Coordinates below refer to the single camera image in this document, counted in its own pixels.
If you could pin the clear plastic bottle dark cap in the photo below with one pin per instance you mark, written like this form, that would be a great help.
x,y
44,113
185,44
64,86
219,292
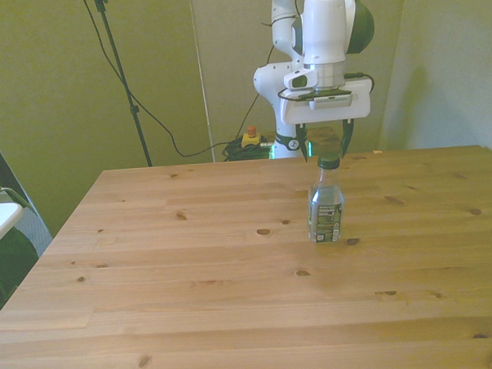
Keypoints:
x,y
325,207

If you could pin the black camera stand pole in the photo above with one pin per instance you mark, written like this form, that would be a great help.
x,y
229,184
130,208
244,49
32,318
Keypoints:
x,y
123,79

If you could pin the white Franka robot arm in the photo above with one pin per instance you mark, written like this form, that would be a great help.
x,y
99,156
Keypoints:
x,y
323,30

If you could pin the yellow emergency stop button box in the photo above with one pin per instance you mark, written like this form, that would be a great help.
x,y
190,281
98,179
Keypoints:
x,y
252,138

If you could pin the white vertical wall strip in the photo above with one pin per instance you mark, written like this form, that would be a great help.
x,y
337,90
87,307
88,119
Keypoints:
x,y
201,76

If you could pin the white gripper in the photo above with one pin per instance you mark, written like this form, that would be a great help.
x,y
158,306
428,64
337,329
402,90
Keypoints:
x,y
328,109

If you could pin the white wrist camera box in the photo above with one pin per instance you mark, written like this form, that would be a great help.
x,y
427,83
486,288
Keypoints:
x,y
333,101

